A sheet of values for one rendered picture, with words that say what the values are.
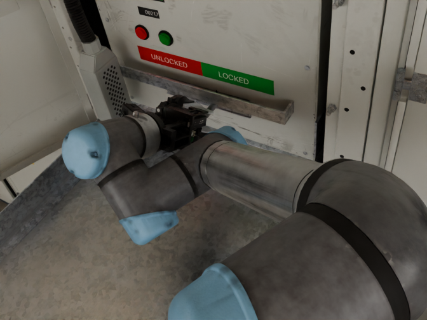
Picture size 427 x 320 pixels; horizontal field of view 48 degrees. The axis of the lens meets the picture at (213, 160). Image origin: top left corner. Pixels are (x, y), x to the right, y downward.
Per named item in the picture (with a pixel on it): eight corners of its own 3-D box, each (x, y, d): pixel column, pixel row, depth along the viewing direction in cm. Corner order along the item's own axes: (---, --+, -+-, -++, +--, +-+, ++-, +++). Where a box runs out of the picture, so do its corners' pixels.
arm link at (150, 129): (107, 153, 79) (112, 106, 76) (126, 148, 83) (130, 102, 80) (143, 168, 76) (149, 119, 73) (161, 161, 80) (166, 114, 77)
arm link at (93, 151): (77, 195, 69) (47, 145, 70) (128, 175, 78) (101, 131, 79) (108, 169, 65) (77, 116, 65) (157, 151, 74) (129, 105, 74)
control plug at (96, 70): (114, 126, 108) (90, 61, 95) (98, 120, 110) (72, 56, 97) (135, 105, 112) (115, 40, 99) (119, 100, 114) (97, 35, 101)
